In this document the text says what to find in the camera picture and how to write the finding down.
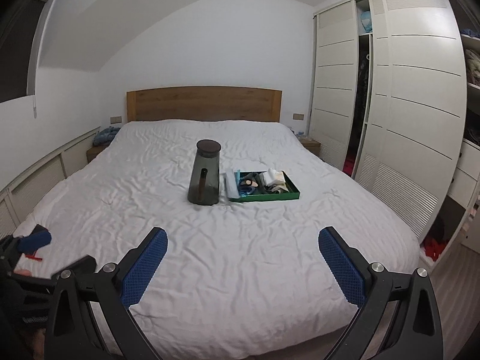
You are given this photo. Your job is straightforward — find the white waffle cloth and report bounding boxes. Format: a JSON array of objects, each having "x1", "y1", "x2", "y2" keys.
[{"x1": 259, "y1": 168, "x2": 279, "y2": 188}]

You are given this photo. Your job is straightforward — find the dark teal towel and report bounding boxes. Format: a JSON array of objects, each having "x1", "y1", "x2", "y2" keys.
[{"x1": 238, "y1": 172, "x2": 267, "y2": 197}]

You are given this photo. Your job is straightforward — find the white radiator cover cabinet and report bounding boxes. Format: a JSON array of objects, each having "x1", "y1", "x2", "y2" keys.
[{"x1": 1, "y1": 127, "x2": 99, "y2": 237}]

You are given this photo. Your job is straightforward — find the wooden nightstand left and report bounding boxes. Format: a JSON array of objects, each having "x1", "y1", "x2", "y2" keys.
[{"x1": 86, "y1": 145, "x2": 107, "y2": 164}]

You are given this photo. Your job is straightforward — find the wooden nightstand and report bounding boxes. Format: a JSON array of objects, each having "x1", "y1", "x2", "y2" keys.
[
  {"x1": 86, "y1": 145, "x2": 107, "y2": 164},
  {"x1": 299, "y1": 136, "x2": 320, "y2": 157}
]

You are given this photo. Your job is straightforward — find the blue clothes on nightstand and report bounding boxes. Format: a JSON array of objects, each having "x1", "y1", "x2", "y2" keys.
[{"x1": 93, "y1": 126, "x2": 120, "y2": 147}]

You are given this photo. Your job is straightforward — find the white bed sheet mattress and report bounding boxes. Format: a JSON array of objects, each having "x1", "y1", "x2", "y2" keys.
[{"x1": 17, "y1": 120, "x2": 419, "y2": 359}]

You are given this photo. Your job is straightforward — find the green tray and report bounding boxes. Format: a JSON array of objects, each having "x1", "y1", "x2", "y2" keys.
[{"x1": 223, "y1": 168, "x2": 300, "y2": 203}]

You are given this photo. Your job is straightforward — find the clear zip bag blue seal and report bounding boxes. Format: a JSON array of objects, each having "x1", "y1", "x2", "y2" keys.
[{"x1": 224, "y1": 169, "x2": 242, "y2": 200}]

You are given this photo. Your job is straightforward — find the wooden nightstand right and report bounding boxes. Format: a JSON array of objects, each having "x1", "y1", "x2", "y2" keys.
[{"x1": 299, "y1": 136, "x2": 320, "y2": 157}]

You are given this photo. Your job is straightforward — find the wooden headboard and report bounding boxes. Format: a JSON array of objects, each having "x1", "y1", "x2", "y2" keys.
[{"x1": 126, "y1": 86, "x2": 282, "y2": 123}]

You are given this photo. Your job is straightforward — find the white sliding wardrobe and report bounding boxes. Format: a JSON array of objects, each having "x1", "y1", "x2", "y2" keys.
[{"x1": 309, "y1": 0, "x2": 467, "y2": 239}]

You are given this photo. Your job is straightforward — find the wall socket plate left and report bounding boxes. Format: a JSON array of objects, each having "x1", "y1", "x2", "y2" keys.
[{"x1": 110, "y1": 116, "x2": 122, "y2": 125}]

